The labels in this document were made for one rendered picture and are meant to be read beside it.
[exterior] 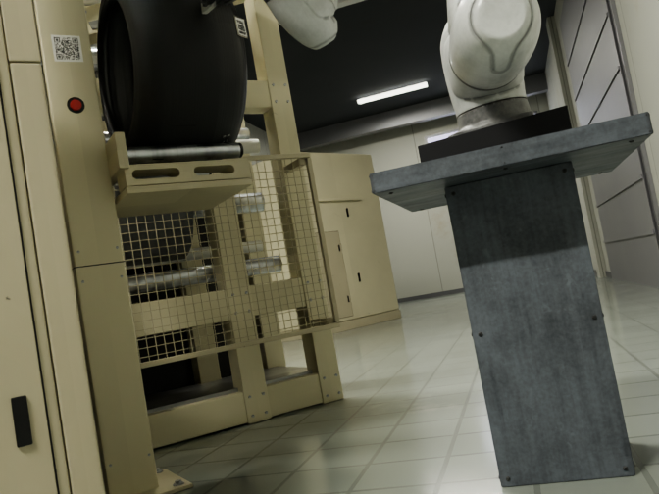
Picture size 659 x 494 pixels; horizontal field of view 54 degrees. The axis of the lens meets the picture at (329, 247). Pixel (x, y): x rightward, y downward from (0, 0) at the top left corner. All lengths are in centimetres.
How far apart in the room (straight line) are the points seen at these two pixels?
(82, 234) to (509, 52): 118
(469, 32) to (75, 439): 94
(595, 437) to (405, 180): 61
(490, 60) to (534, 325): 52
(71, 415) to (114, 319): 73
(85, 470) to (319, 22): 104
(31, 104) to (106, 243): 74
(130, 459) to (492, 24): 137
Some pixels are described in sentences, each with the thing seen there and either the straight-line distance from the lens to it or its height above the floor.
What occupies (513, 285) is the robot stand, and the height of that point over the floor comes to 39.
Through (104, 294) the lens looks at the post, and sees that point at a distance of 184.
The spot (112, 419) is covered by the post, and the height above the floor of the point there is 21.
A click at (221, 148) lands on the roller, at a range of 193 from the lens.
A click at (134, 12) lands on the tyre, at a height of 125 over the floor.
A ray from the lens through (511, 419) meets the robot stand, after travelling 138.
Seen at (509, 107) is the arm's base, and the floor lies 75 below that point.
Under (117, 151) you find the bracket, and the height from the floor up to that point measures 90.
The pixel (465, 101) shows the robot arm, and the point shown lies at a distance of 145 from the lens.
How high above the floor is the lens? 44
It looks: 4 degrees up
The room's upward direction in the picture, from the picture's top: 10 degrees counter-clockwise
